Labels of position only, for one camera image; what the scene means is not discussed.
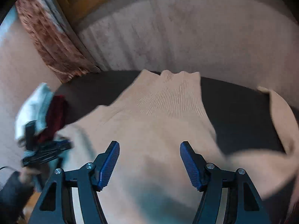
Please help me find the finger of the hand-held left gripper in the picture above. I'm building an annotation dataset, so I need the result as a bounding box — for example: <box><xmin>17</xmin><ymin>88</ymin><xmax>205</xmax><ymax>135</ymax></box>
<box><xmin>21</xmin><ymin>139</ymin><xmax>73</xmax><ymax>167</ymax></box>
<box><xmin>25</xmin><ymin>121</ymin><xmax>36</xmax><ymax>151</ymax></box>

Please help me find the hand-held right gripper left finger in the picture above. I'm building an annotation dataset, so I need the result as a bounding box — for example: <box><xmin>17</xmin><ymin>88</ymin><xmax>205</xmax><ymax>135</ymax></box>
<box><xmin>27</xmin><ymin>141</ymin><xmax>120</xmax><ymax>224</ymax></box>

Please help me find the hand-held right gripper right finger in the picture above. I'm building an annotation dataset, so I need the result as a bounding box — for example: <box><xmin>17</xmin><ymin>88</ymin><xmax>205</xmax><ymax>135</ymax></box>
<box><xmin>179</xmin><ymin>141</ymin><xmax>272</xmax><ymax>224</ymax></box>

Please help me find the beige knit sweater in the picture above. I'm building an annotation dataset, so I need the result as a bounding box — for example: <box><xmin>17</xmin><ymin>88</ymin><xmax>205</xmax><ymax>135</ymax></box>
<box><xmin>56</xmin><ymin>69</ymin><xmax>299</xmax><ymax>224</ymax></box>

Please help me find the white cloth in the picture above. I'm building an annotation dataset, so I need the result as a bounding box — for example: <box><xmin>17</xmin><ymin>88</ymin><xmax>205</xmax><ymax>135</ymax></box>
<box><xmin>14</xmin><ymin>83</ymin><xmax>56</xmax><ymax>143</ymax></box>

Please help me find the red garment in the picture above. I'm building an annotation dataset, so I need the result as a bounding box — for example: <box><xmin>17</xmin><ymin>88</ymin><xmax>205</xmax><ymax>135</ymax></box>
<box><xmin>37</xmin><ymin>95</ymin><xmax>69</xmax><ymax>143</ymax></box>

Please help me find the dark sofa seat cushion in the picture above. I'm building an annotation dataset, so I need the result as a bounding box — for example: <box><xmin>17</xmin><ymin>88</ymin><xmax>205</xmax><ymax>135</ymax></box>
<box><xmin>55</xmin><ymin>70</ymin><xmax>289</xmax><ymax>155</ymax></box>

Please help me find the reddish patterned curtain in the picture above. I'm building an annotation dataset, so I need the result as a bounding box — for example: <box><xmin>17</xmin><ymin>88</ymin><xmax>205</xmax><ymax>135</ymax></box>
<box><xmin>15</xmin><ymin>0</ymin><xmax>101</xmax><ymax>83</ymax></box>

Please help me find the beige sofa backrest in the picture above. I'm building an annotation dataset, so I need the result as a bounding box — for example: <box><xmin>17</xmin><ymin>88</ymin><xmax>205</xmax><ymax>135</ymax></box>
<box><xmin>77</xmin><ymin>0</ymin><xmax>299</xmax><ymax>98</ymax></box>

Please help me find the wooden frame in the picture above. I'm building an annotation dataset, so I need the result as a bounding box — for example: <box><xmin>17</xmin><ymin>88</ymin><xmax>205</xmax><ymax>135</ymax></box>
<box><xmin>47</xmin><ymin>0</ymin><xmax>150</xmax><ymax>26</ymax></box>

